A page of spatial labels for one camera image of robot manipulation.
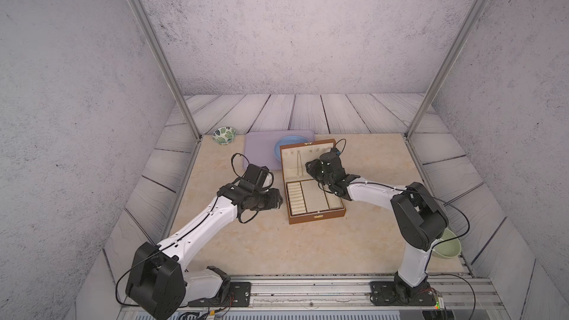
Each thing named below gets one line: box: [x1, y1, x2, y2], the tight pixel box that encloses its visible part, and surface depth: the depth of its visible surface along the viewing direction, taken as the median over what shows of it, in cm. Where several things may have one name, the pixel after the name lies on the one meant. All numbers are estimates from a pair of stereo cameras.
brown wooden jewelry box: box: [279, 138, 346, 225], surface depth 92 cm
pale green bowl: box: [431, 228, 462, 259], surface depth 79 cm
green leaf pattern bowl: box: [211, 125, 238, 146], surface depth 121 cm
